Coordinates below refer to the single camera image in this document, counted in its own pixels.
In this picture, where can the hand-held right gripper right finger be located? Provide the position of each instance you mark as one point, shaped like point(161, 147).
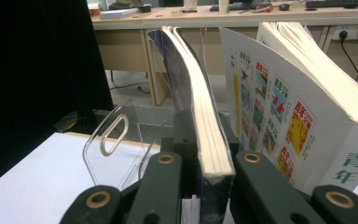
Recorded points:
point(231, 143)

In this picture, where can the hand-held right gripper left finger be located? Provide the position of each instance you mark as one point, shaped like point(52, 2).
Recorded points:
point(186, 140)

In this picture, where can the purple magazine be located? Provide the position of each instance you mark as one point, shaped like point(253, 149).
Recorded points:
point(205, 124)

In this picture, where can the white book with picture grid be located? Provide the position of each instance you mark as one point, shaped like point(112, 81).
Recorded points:
point(292, 124)

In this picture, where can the clear acrylic book rack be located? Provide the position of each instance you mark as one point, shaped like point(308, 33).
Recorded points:
point(118, 140)

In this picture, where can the beige desk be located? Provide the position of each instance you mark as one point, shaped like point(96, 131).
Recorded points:
point(124, 43)

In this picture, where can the hazard-striped stand base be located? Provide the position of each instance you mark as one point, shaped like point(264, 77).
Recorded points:
point(70, 123)

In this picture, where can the white cup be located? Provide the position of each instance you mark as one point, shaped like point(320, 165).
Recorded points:
point(223, 6)

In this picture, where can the white paper stack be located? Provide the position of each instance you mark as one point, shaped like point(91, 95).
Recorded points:
point(118, 14)

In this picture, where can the black curtain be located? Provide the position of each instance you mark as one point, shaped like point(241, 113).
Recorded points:
point(37, 77)

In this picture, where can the black keyboard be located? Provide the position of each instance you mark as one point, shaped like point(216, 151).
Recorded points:
point(338, 3)

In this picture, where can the white wall socket with plugs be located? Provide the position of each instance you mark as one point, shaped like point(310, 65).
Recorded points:
point(351, 32)

